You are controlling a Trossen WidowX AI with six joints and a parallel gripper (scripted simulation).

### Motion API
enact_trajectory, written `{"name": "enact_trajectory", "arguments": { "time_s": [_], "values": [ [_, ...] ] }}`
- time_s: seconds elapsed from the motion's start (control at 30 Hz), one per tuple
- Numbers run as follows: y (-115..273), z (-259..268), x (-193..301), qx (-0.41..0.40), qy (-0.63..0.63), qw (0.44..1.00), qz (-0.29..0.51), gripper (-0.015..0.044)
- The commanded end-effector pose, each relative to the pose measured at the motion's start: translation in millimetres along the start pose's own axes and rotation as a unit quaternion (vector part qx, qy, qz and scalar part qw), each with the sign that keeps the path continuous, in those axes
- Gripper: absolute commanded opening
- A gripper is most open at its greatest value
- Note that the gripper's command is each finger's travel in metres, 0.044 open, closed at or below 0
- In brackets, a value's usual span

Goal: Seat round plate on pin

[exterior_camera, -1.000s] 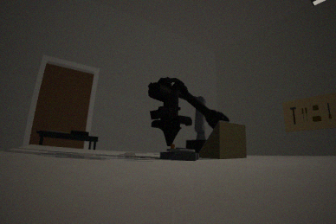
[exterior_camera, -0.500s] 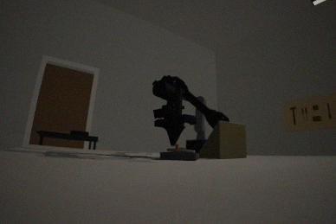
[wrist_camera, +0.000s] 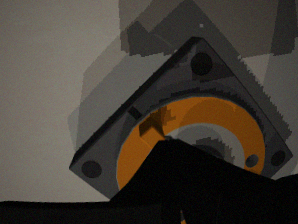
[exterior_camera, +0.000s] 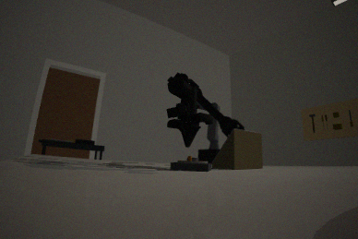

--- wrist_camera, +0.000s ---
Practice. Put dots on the orange round plate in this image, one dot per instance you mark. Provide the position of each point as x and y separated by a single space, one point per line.
195 118

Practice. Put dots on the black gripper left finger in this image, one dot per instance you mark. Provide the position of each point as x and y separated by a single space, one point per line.
149 197

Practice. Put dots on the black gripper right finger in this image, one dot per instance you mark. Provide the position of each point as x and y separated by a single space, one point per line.
212 191

